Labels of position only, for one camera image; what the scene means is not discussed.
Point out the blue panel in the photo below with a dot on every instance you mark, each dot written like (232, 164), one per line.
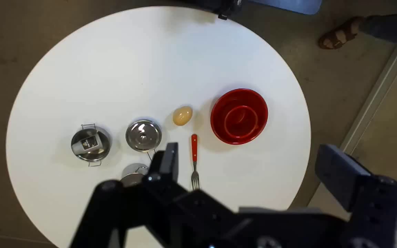
(295, 4)

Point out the person in gray jeans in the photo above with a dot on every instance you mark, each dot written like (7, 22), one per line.
(392, 29)

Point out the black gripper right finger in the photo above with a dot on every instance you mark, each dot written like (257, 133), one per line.
(369, 201)

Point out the red bowl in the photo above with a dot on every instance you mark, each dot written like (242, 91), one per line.
(239, 115)

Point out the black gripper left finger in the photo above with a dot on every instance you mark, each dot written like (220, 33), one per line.
(162, 201)

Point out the beige egg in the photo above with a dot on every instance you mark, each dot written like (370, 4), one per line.
(182, 114)

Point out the person's foot in sandal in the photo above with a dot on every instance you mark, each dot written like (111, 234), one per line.
(338, 34)

